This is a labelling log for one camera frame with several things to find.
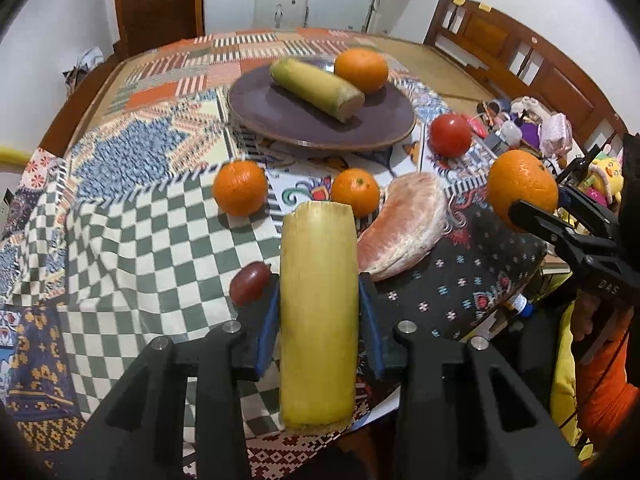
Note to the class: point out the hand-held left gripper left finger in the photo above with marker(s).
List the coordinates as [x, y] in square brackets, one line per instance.
[265, 321]

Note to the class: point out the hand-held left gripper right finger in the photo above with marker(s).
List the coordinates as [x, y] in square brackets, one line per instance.
[370, 331]

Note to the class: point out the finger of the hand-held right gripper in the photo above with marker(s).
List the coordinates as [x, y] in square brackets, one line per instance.
[582, 204]
[532, 216]

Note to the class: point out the large orange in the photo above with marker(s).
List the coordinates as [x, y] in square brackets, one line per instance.
[522, 187]

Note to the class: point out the large yellow sugarcane piece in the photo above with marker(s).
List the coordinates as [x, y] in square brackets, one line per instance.
[318, 310]

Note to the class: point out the round purple plate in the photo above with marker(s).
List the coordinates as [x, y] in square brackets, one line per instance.
[320, 112]

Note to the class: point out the person's right forearm orange sleeve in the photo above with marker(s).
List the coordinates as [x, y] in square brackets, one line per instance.
[607, 390]

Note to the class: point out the person's right hand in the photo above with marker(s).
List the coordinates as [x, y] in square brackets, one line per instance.
[587, 317]

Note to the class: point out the yellow plush toy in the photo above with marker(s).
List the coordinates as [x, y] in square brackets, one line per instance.
[607, 176]

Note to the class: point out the dark red grape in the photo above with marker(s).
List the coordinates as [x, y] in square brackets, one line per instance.
[250, 284]

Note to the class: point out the pink pouch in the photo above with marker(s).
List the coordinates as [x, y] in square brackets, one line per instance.
[555, 135]

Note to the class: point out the white plastic bottle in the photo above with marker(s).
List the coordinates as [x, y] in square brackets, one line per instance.
[511, 132]

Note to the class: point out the small bottle with blue cap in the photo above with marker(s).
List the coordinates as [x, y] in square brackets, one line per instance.
[521, 305]

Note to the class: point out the peeled pink pomelo segment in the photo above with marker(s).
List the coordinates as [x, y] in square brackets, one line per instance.
[405, 227]

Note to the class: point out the red tomato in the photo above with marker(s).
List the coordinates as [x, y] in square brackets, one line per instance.
[451, 135]

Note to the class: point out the yellow cloth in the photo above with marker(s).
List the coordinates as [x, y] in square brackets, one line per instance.
[565, 385]

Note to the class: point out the small orange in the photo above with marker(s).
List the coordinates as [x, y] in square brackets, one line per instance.
[356, 192]

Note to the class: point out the patchwork printed blanket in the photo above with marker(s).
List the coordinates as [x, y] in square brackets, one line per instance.
[135, 220]

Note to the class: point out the woven straw mat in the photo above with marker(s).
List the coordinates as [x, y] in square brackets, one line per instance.
[440, 67]

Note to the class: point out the green-yellow sugarcane piece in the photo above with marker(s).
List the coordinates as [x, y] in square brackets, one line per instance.
[316, 88]

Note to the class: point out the white appliance box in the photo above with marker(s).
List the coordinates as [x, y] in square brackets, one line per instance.
[280, 5]

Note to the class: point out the brown wooden door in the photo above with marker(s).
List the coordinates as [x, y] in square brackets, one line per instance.
[159, 2]

